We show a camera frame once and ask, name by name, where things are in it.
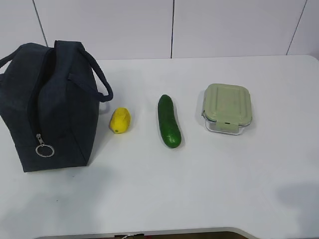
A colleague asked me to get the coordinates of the green cucumber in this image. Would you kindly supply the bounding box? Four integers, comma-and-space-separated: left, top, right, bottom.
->
158, 95, 181, 148

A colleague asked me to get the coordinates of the yellow lemon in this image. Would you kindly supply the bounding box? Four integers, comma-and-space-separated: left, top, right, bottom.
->
109, 107, 131, 134

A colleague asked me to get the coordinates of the glass container green lid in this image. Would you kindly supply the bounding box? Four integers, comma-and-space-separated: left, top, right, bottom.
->
201, 84, 252, 135

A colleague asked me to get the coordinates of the navy blue lunch bag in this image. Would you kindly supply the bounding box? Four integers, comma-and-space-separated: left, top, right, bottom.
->
0, 40, 113, 172

